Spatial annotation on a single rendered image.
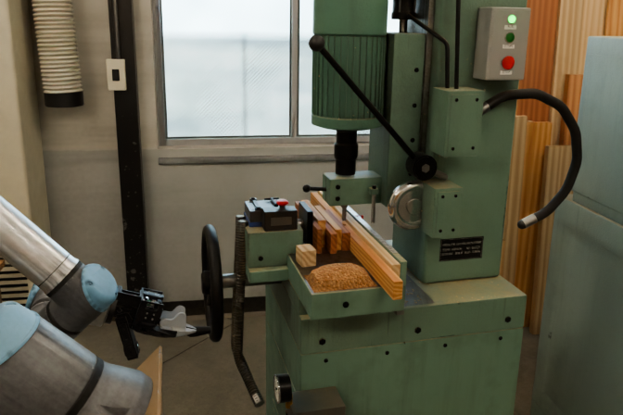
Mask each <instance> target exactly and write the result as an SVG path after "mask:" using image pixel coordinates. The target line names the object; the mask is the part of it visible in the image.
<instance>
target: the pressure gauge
mask: <svg viewBox="0 0 623 415"><path fill-rule="evenodd" d="M274 377H275V379H274ZM275 387H276V388H277V390H275ZM273 390H274V396H275V400H276V403H277V404H279V403H286V408H287V409H290V405H292V404H293V395H292V386H291V381H290V377H289V374H287V373H281V374H275V375H274V376H273Z"/></svg>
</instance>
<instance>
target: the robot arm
mask: <svg viewBox="0 0 623 415"><path fill-rule="evenodd" d="M0 257H1V258H3V259H4V260H5V261H7V262H8V263H9V264H10V265H12V266H13V267H14V268H15V269H16V270H18V271H19V272H20V273H22V274H23V275H24V276H25V277H27V278H28V279H29V280H30V281H31V282H33V286H32V289H31V291H30V293H29V296H28V299H27V302H26V306H25V307H23V306H22V305H21V304H19V303H17V302H14V301H7V302H3V303H1V304H0V415H145V413H146V409H147V407H148V404H149V402H150V398H151V396H152V391H153V382H152V379H151V378H150V377H149V376H147V375H146V374H144V373H143V372H141V371H139V370H136V369H131V368H127V367H123V366H120V365H115V364H111V363H107V362H106V361H104V360H103V359H101V358H99V357H98V356H97V355H95V354H94V353H92V352H91V351H90V350H88V349H87V348H85V347H84V346H82V345H81V344H79V343H78V342H76V341H75V340H73V339H74V338H76V337H77V336H78V335H79V334H80V333H81V332H82V331H83V330H84V329H85V328H86V327H87V326H88V325H94V326H98V327H101V326H102V325H103V322H104V323H107V324H110V323H111V321H112V318H113V317H116V318H115V322H116V324H117V327H118V331H119V334H120V337H121V341H122V345H123V351H124V355H125V357H127V359H128V361H129V360H133V359H136V358H138V355H139V353H140V346H139V344H138V342H137V341H136V338H135V335H134V330H135V331H136V332H138V333H142V334H146V335H152V336H156V337H161V338H169V337H178V336H184V335H188V334H191V333H195V332H196V331H197V328H195V327H193V326H192V325H190V324H187V323H186V314H185V307H184V306H177V307H176V308H175V309H174V310H173V311H163V306H164V304H162V301H163V298H164V296H163V292H161V291H156V290H152V289H147V288H143V287H142V288H141V290H140V293H136V292H132V291H128V290H123V289H122V286H120V285H117V283H116V281H115V279H114V277H113V276H112V274H111V273H110V272H109V271H108V270H107V269H106V268H104V267H102V266H100V265H99V264H95V263H92V264H88V265H86V266H85V265H84V264H83V263H82V262H81V261H80V260H79V259H77V258H74V257H73V256H72V255H71V254H70V253H68V252H67V251H66V250H65V249H64V248H62V247H61V246H60V245H59V244H58V243H56V242H55V241H54V240H53V239H52V238H50V237H49V236H48V235H47V234H46V233H44V232H43V231H42V230H41V229H40V228H38V227H37V226H36V225H35V224H34V223H32V222H31V221H30V220H29V219H27V218H26V217H25V216H24V215H23V214H22V213H20V212H19V211H18V210H17V209H16V208H14V207H13V206H12V205H11V204H10V203H8V202H7V201H6V200H5V199H4V198H3V197H2V196H1V195H0ZM148 291H151V292H156V293H157V294H156V293H151V292H148ZM157 324H158V325H159V326H158V325H157Z"/></svg>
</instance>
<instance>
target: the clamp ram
mask: <svg viewBox="0 0 623 415"><path fill-rule="evenodd" d="M298 224H299V225H300V227H301V228H302V229H303V242H304V243H305V244H311V245H312V226H313V211H312V210H311V209H310V208H309V206H308V205H307V204H306V203H305V202H304V201H301V202H299V218H298Z"/></svg>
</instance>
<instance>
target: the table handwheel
mask: <svg viewBox="0 0 623 415"><path fill-rule="evenodd" d="M201 260H202V273H201V290H202V294H203V295H204V306H205V314H206V322H207V326H210V333H209V337H210V340H211V341H212V342H219V341H220V340H221V339H222V337H223V317H224V313H223V289H225V288H236V286H235V285H236V283H235V282H236V273H229V274H222V263H221V255H220V248H219V242H218V236H217V233H216V230H215V228H214V227H213V226H212V225H210V224H207V225H205V226H204V228H203V230H202V239H201ZM245 277H246V279H245V280H246V281H245V285H246V286H255V285H265V284H276V283H281V282H282V281H275V282H265V283H249V280H248V276H247V275H246V276H245ZM246 286H245V287H246Z"/></svg>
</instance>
